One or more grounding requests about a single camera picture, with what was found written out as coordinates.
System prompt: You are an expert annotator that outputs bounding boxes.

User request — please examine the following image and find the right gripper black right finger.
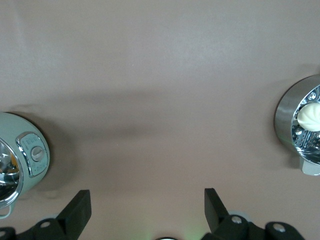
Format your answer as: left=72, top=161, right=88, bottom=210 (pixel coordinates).
left=203, top=188, right=263, bottom=240

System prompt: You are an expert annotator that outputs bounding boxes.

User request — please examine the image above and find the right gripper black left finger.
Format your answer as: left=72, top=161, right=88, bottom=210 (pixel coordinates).
left=32, top=189, right=92, bottom=240

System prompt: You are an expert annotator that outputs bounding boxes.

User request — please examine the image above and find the stainless steel pot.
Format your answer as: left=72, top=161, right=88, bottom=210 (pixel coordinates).
left=0, top=111, right=52, bottom=218

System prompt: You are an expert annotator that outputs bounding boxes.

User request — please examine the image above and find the steel steamer pot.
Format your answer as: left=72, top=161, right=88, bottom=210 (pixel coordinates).
left=273, top=74, right=320, bottom=176

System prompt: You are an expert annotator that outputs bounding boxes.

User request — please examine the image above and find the white steamed bun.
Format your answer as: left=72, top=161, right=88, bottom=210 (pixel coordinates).
left=296, top=102, right=320, bottom=133

